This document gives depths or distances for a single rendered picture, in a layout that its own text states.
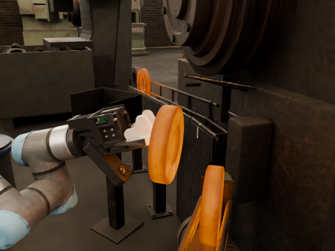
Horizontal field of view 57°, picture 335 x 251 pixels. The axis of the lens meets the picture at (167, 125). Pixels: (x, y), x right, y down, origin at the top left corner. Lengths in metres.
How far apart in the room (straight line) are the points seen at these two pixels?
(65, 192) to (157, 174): 0.26
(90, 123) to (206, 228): 0.29
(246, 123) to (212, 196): 0.31
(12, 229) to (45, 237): 1.15
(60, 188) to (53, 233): 1.08
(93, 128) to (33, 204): 0.19
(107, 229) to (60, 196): 1.03
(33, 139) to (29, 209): 0.15
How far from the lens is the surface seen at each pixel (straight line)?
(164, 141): 0.54
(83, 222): 1.83
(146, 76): 1.84
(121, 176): 0.66
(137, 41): 9.34
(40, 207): 0.69
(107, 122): 0.62
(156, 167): 0.56
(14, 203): 0.67
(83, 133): 0.67
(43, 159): 0.72
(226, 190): 0.72
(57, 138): 0.68
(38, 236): 1.81
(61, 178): 0.74
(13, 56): 3.29
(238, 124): 0.83
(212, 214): 0.58
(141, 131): 0.60
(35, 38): 10.03
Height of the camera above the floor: 1.06
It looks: 19 degrees down
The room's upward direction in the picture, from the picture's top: straight up
